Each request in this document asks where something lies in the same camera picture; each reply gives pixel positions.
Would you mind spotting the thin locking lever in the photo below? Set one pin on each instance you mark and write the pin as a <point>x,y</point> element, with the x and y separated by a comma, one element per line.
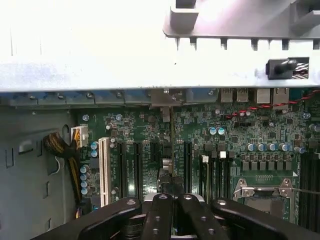
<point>308,191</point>

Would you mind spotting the white expansion slot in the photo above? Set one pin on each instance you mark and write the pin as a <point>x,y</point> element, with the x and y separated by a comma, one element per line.
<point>104,172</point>

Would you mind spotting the long black expansion slot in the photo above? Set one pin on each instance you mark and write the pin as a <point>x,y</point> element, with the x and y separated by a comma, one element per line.
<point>188,167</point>
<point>122,172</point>
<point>138,172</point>

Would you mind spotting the black case lock knob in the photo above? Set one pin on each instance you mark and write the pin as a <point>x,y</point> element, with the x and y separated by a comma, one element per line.
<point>280,67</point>

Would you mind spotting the white power connector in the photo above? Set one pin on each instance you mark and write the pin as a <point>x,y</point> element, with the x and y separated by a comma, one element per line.
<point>79,136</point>

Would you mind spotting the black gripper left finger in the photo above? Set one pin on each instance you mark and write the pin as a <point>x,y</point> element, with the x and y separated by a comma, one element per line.
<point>157,220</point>

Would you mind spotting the green motherboard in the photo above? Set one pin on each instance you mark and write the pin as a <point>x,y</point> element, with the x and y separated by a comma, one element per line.
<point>250,130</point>

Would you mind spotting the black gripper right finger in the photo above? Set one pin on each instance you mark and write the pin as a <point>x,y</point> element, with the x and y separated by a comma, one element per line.
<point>200,220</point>

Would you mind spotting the grey power supply unit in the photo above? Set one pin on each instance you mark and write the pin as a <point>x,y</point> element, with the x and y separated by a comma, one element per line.
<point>25,175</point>

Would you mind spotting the CPU socket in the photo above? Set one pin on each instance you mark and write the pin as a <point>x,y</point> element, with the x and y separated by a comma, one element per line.
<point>260,200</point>

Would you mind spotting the short black expansion slot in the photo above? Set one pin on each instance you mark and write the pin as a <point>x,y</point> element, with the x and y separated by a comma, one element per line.
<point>154,152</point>

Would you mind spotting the open black PC case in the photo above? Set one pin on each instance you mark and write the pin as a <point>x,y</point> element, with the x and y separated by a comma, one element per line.
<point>125,75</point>

